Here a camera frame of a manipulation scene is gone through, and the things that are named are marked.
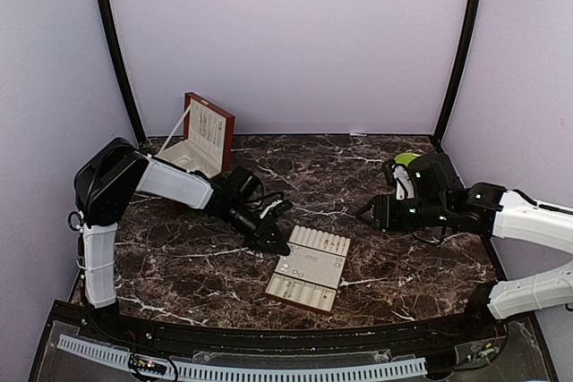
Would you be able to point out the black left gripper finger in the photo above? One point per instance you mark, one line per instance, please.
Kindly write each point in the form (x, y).
(266, 247)
(277, 236)

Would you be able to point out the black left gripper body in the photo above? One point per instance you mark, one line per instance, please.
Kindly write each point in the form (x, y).
(260, 232)

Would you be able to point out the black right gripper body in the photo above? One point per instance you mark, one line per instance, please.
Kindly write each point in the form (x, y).
(392, 220)

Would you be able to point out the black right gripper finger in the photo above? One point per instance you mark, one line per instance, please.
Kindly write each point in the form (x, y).
(370, 221)
(368, 207)

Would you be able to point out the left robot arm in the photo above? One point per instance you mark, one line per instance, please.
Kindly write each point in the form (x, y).
(104, 188)

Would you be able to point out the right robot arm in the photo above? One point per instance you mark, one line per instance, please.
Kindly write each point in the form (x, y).
(429, 193)

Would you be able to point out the flat white jewelry tray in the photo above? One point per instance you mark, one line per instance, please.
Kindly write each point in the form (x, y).
(309, 277)

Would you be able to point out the red wooden jewelry box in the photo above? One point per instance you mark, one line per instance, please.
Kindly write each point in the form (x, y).
(202, 138)

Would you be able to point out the green plate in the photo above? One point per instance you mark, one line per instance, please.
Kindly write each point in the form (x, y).
(405, 158)

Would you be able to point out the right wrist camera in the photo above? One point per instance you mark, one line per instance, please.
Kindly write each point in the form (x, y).
(397, 176)

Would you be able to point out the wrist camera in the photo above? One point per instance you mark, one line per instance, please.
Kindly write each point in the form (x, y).
(276, 209)
(397, 176)

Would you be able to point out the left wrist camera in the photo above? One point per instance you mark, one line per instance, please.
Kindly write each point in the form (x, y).
(276, 209)

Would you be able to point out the white slotted cable duct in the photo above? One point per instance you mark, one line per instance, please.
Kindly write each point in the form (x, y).
(212, 366)

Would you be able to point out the black front table rail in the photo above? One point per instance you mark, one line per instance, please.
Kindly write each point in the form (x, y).
(433, 336)

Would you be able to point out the right black frame post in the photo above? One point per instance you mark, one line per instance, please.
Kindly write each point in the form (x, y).
(458, 67)

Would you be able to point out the black frame post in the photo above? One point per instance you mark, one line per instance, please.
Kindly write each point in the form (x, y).
(121, 74)
(458, 67)

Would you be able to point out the left black frame post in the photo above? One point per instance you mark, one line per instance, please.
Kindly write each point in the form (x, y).
(121, 74)

